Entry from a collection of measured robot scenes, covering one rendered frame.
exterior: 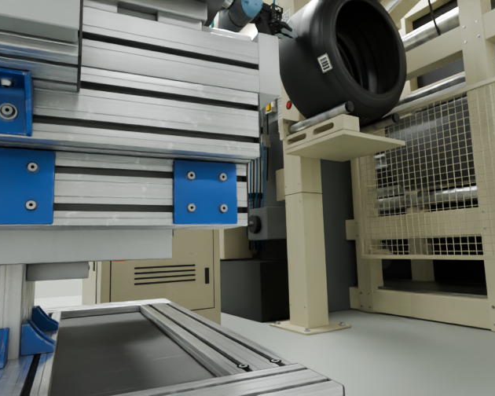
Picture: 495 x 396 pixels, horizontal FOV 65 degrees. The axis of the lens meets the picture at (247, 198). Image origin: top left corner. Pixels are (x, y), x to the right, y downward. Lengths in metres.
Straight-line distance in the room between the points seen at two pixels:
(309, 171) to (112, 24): 1.45
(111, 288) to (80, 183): 1.23
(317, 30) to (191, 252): 1.08
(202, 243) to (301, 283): 0.49
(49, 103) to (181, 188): 0.18
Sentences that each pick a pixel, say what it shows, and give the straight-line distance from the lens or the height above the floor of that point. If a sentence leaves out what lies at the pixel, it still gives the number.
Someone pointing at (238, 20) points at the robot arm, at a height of 1.11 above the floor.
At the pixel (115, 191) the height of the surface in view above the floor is 0.45.
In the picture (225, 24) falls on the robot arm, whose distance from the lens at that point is 1.46.
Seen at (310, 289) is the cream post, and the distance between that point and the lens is 1.83.
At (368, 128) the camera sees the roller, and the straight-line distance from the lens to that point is 1.86.
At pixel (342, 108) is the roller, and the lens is 1.58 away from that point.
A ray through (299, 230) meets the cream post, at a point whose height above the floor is 0.44.
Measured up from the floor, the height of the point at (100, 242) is 0.39.
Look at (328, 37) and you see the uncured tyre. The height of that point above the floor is 1.16.
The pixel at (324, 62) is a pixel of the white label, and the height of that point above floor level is 1.06.
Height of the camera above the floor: 0.37
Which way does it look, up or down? 7 degrees up
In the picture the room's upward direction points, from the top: 2 degrees counter-clockwise
